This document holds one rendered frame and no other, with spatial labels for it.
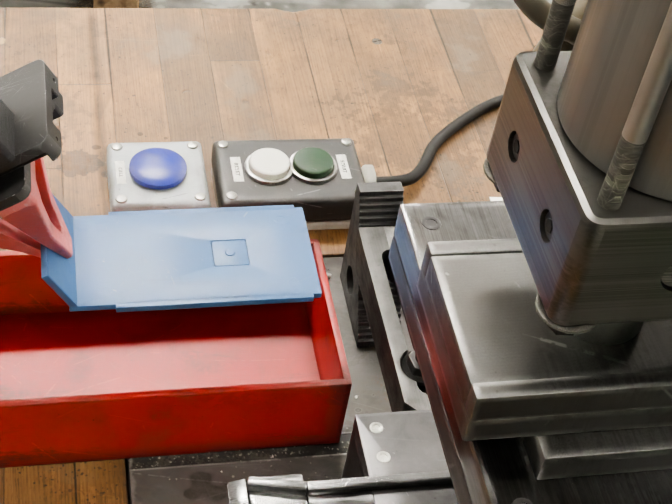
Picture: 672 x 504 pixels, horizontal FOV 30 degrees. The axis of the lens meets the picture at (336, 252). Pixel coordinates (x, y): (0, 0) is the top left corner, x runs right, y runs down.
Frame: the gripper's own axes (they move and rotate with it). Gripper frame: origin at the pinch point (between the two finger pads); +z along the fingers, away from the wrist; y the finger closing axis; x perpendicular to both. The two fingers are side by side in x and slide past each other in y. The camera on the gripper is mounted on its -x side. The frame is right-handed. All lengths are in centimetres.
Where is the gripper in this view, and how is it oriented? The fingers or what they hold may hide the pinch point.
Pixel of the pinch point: (57, 243)
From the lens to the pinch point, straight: 71.1
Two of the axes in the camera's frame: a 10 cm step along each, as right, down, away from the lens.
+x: -1.8, -7.3, 6.6
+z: 3.8, 5.7, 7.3
